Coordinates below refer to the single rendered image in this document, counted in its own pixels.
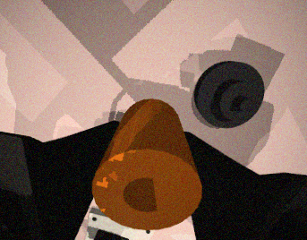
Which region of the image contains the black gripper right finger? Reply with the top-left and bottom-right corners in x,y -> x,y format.
184,132 -> 307,240

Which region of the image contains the orange knob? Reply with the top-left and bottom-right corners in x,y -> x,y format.
92,99 -> 202,230

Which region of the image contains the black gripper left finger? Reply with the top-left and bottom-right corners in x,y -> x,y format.
0,121 -> 120,240

